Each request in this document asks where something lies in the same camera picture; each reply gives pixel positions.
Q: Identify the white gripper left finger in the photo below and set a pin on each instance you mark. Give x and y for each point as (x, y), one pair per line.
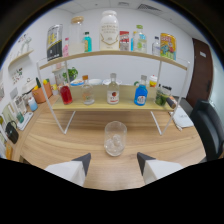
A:
(68, 171)

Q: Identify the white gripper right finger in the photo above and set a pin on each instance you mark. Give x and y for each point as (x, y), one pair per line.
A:
(160, 170)

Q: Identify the clear bottle with white cap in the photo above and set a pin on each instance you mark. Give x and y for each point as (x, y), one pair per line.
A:
(113, 90)

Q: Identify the white and blue cup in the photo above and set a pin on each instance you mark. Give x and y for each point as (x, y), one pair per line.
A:
(32, 104)

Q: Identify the green cup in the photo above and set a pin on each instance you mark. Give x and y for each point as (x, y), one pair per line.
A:
(136, 83)

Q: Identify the clear glass with ice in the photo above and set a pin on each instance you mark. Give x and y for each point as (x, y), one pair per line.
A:
(115, 140)

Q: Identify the white cloth bag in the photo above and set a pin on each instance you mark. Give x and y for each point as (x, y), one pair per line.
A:
(182, 117)

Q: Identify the black chair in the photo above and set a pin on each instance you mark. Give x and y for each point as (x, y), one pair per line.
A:
(208, 128)

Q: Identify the dark brown cylinder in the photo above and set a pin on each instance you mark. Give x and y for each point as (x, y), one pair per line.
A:
(171, 102)

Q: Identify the black handbag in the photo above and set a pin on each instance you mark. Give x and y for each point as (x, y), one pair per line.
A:
(12, 132)

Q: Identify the white tray with items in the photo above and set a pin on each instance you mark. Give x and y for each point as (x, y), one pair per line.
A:
(22, 117)

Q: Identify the red liquid bottle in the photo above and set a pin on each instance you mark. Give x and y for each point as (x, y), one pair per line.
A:
(66, 94)

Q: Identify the two-tier wooden shelf rack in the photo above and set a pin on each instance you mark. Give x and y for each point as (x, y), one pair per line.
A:
(110, 105)

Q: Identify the blue liquid bottle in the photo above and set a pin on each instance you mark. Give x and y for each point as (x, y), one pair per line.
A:
(141, 92)

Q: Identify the clear bottle with orange cap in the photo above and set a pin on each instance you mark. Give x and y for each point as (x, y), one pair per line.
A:
(87, 91)

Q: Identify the yellow jar with white lid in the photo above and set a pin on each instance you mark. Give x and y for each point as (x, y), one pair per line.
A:
(153, 81)

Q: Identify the brown door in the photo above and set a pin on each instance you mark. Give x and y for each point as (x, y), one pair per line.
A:
(200, 73)

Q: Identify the small pink bottle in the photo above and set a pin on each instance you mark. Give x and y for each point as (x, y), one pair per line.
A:
(66, 48)

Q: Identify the yellow colourful snack bag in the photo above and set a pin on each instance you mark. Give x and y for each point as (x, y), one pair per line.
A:
(168, 46)

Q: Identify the small teal bottle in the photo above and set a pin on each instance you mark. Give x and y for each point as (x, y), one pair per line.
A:
(87, 42)

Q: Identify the black and yellow snack bag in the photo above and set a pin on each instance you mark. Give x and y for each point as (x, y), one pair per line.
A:
(54, 41)

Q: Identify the clear bottle with green cap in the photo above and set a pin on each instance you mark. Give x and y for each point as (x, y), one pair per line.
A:
(140, 40)

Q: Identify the red and white can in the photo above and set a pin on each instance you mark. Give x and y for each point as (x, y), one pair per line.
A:
(124, 41)

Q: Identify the glass jar with cork lid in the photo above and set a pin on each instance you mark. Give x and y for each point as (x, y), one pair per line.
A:
(77, 36)

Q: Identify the large white bottle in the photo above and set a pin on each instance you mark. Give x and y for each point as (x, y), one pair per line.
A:
(109, 31)

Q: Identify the wooden wall shelf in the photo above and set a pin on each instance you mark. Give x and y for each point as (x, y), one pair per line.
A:
(20, 57)

